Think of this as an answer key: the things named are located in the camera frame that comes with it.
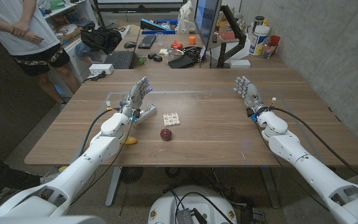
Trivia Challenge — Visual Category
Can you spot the computer monitor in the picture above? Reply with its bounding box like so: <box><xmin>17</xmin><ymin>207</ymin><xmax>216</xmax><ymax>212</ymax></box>
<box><xmin>193</xmin><ymin>0</ymin><xmax>223</xmax><ymax>52</ymax></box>

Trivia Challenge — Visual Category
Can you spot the blue storage bin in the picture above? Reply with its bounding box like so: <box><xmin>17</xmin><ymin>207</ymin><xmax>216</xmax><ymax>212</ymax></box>
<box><xmin>140</xmin><ymin>17</ymin><xmax>179</xmax><ymax>35</ymax></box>

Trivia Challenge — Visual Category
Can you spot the black tablet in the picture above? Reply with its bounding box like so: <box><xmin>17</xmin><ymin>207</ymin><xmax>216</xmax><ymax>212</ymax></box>
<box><xmin>167</xmin><ymin>55</ymin><xmax>195</xmax><ymax>70</ymax></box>

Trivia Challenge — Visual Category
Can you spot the whiteboard with black frame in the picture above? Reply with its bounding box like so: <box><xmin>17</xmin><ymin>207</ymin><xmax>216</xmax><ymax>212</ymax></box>
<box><xmin>92</xmin><ymin>0</ymin><xmax>186</xmax><ymax>15</ymax></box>

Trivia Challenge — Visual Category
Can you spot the black backpack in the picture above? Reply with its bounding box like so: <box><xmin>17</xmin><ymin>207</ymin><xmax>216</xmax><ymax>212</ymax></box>
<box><xmin>80</xmin><ymin>26</ymin><xmax>123</xmax><ymax>55</ymax></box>

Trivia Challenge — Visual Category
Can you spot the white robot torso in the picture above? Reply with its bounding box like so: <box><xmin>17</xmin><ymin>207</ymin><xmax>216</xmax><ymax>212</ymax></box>
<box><xmin>147</xmin><ymin>185</ymin><xmax>238</xmax><ymax>224</ymax></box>

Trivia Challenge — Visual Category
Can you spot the clear jar with items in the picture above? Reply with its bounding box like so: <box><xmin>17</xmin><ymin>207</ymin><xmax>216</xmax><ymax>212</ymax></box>
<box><xmin>262</xmin><ymin>42</ymin><xmax>277</xmax><ymax>59</ymax></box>

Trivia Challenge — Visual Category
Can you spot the red apple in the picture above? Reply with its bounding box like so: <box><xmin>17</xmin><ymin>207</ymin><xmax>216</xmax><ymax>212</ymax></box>
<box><xmin>160</xmin><ymin>128</ymin><xmax>173</xmax><ymax>141</ymax></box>

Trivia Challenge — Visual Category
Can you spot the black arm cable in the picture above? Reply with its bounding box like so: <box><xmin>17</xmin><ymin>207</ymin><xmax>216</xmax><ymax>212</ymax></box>
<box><xmin>269</xmin><ymin>106</ymin><xmax>358</xmax><ymax>190</ymax></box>
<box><xmin>78</xmin><ymin>107</ymin><xmax>121</xmax><ymax>158</ymax></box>

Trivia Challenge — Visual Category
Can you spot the black round fan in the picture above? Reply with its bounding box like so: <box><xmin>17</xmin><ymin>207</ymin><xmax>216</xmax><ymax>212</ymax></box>
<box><xmin>121</xmin><ymin>167</ymin><xmax>144</xmax><ymax>184</ymax></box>

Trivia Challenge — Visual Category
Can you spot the white toothpaste box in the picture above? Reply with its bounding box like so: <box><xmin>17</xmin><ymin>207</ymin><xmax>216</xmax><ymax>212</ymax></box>
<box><xmin>132</xmin><ymin>104</ymin><xmax>157</xmax><ymax>126</ymax></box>

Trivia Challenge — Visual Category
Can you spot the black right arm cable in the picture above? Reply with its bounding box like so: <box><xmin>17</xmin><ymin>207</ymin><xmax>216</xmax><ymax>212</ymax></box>
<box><xmin>269</xmin><ymin>106</ymin><xmax>358</xmax><ymax>190</ymax></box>

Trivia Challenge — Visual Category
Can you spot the flat white box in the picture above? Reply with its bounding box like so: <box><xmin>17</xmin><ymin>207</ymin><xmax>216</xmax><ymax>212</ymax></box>
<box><xmin>229</xmin><ymin>58</ymin><xmax>252</xmax><ymax>70</ymax></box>

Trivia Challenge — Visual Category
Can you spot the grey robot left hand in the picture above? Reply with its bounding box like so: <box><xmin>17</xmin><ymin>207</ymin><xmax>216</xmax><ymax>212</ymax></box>
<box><xmin>121</xmin><ymin>76</ymin><xmax>154</xmax><ymax>118</ymax></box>

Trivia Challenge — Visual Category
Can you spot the clear plastic cup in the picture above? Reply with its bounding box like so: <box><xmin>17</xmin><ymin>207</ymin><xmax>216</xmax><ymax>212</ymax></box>
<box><xmin>155</xmin><ymin>32</ymin><xmax>166</xmax><ymax>47</ymax></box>

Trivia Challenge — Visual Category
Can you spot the yellow banana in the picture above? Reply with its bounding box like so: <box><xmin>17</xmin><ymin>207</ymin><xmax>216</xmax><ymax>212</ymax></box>
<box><xmin>120</xmin><ymin>136</ymin><xmax>139</xmax><ymax>146</ymax></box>

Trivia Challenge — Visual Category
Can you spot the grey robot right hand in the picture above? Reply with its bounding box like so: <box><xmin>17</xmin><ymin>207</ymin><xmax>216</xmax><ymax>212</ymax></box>
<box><xmin>233</xmin><ymin>75</ymin><xmax>270</xmax><ymax>118</ymax></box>

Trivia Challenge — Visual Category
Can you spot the white wipes canister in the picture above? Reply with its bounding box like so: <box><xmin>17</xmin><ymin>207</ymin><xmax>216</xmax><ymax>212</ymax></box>
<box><xmin>249</xmin><ymin>24</ymin><xmax>270</xmax><ymax>57</ymax></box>

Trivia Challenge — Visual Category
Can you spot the white shelf unit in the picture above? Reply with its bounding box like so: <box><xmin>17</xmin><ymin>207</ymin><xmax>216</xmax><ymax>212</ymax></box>
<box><xmin>42</xmin><ymin>0</ymin><xmax>99</xmax><ymax>85</ymax></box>

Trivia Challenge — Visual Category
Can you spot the white power strip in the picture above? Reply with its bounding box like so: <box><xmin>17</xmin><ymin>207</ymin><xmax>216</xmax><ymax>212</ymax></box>
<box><xmin>88</xmin><ymin>63</ymin><xmax>115</xmax><ymax>77</ymax></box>

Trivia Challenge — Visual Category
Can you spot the white plastic bag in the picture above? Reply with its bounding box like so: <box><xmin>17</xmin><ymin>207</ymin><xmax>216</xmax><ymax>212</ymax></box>
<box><xmin>175</xmin><ymin>0</ymin><xmax>197</xmax><ymax>34</ymax></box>

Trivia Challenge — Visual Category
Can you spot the person in white t-shirt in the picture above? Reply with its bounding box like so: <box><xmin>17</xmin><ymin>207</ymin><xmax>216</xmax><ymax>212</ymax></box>
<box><xmin>0</xmin><ymin>0</ymin><xmax>80</xmax><ymax>105</ymax></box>

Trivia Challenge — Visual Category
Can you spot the black keyboard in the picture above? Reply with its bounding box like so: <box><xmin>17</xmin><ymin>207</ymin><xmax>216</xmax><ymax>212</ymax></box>
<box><xmin>103</xmin><ymin>50</ymin><xmax>135</xmax><ymax>70</ymax></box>
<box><xmin>137</xmin><ymin>33</ymin><xmax>157</xmax><ymax>50</ymax></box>

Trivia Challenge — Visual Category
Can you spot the black cable bundle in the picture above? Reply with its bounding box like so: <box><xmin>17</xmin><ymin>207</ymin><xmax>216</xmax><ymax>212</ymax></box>
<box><xmin>181</xmin><ymin>45</ymin><xmax>206</xmax><ymax>65</ymax></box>

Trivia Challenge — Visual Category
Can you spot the grey table leg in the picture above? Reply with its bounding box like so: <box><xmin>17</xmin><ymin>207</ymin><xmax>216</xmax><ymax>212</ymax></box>
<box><xmin>105</xmin><ymin>166</ymin><xmax>122</xmax><ymax>208</ymax></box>
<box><xmin>259</xmin><ymin>167</ymin><xmax>282</xmax><ymax>209</ymax></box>

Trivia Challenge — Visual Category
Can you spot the small white printed card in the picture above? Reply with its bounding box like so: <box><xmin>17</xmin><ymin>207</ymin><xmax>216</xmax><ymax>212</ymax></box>
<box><xmin>162</xmin><ymin>112</ymin><xmax>181</xmax><ymax>127</ymax></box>

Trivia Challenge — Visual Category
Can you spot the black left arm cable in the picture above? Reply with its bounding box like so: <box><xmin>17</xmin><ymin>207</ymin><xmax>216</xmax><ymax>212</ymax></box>
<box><xmin>78</xmin><ymin>107</ymin><xmax>121</xmax><ymax>158</ymax></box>

